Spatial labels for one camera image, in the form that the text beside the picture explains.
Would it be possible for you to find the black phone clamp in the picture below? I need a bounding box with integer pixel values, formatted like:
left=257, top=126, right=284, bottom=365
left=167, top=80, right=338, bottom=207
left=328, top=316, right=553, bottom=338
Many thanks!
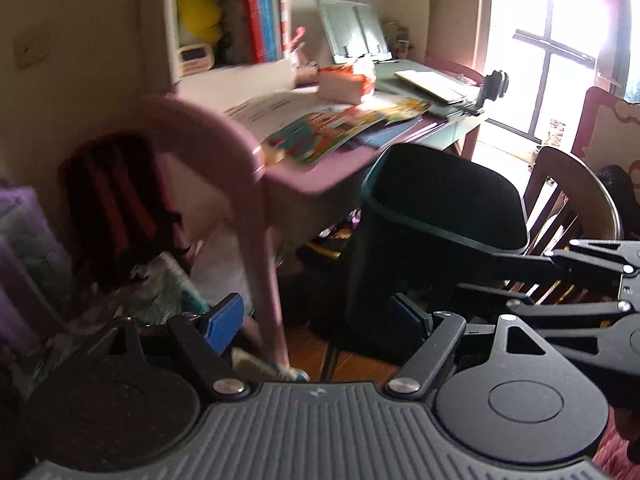
left=462, top=70, right=510, bottom=116

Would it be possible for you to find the purple fuzzy cloth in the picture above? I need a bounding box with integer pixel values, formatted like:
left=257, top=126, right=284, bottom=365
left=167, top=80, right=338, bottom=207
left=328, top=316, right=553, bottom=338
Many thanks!
left=0, top=180, right=77, bottom=361

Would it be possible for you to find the orange snack packet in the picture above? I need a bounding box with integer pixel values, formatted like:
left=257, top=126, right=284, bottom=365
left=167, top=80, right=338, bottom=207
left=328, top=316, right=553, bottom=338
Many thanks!
left=317, top=57, right=377, bottom=104

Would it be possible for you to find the pale sneaker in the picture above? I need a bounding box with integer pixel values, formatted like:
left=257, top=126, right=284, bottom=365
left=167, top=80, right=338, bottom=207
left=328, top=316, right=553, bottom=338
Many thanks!
left=231, top=347, right=311, bottom=384

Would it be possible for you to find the green book stand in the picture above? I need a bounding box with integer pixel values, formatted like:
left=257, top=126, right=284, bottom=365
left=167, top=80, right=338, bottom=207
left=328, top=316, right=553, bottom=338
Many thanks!
left=315, top=0, right=394, bottom=64

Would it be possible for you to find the bright window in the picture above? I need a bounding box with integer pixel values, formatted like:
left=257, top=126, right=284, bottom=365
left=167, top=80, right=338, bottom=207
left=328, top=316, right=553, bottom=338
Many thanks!
left=482, top=0, right=640, bottom=147

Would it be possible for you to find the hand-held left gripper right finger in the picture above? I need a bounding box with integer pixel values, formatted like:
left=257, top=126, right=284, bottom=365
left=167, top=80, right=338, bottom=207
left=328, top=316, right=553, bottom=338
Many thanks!
left=386, top=293, right=551, bottom=399

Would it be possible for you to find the white alarm clock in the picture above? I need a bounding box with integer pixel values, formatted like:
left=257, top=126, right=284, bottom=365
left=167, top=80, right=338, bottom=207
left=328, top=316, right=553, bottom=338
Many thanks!
left=177, top=43, right=216, bottom=76

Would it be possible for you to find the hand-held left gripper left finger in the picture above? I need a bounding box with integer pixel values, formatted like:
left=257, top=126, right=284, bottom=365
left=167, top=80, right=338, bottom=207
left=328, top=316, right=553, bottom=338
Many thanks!
left=102, top=293, right=248, bottom=397

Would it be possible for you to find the dark bag with yellow print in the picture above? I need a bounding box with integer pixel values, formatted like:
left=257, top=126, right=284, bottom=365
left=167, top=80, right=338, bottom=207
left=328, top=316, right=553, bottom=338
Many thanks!
left=299, top=209, right=363, bottom=281

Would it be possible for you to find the pale teal patterned cloth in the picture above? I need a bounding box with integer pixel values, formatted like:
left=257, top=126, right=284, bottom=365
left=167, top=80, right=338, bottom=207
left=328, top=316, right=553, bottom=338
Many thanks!
left=124, top=252, right=212, bottom=327

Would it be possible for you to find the dark trash bin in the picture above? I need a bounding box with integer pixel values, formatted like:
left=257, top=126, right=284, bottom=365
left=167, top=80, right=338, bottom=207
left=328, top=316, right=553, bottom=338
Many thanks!
left=345, top=143, right=530, bottom=367

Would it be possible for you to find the pink and cream headboard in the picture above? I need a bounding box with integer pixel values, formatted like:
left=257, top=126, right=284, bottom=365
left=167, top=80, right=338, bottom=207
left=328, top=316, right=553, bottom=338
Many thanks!
left=570, top=86, right=640, bottom=172

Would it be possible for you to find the row of upright books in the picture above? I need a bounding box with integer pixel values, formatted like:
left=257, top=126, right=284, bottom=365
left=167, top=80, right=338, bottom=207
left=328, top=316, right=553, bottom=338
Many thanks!
left=242, top=0, right=292, bottom=64

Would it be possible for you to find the dark wooden chair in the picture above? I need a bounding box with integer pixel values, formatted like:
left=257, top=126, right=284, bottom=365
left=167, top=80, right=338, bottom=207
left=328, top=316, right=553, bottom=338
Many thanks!
left=502, top=146, right=624, bottom=307

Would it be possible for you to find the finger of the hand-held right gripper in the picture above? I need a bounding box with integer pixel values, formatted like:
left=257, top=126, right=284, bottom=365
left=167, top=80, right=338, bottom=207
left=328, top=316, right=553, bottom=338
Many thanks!
left=492, top=239, right=640, bottom=287
left=456, top=282, right=640, bottom=378

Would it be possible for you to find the colourful picture book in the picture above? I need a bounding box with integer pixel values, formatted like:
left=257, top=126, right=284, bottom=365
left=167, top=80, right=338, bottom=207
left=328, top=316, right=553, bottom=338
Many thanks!
left=264, top=100, right=432, bottom=167

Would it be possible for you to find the white paper sheet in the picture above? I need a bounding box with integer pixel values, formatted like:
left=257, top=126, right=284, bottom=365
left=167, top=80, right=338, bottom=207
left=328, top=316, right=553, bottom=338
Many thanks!
left=224, top=92, right=352, bottom=139

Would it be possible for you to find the white open notebook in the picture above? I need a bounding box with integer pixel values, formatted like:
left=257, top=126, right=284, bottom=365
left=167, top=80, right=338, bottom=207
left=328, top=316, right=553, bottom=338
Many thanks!
left=394, top=68, right=482, bottom=107

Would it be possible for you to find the pink desk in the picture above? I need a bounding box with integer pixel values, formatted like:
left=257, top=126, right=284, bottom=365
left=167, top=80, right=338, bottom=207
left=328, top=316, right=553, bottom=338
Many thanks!
left=177, top=57, right=492, bottom=267

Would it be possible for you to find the pink toy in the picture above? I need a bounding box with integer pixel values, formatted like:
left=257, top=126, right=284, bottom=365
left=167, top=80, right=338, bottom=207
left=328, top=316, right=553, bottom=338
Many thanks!
left=290, top=26, right=320, bottom=85

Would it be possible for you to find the black and red backpack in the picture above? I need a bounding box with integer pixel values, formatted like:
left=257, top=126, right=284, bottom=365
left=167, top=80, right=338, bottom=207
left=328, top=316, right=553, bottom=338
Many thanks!
left=57, top=132, right=185, bottom=292

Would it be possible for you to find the yellow plush toy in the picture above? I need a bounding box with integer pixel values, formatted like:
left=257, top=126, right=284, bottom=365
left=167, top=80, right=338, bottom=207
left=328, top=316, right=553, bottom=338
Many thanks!
left=176, top=0, right=224, bottom=47

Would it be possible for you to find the green desk board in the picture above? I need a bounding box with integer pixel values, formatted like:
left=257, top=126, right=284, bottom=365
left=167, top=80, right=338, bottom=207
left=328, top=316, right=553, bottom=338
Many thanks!
left=372, top=58, right=490, bottom=122

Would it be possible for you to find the grey plush toy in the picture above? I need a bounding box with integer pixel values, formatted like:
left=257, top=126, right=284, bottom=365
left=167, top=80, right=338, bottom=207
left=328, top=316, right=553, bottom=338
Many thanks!
left=195, top=0, right=252, bottom=67

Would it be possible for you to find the pink plastic chair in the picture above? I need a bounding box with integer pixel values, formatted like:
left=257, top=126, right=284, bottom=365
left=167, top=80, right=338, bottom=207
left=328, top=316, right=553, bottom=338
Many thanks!
left=126, top=94, right=292, bottom=377

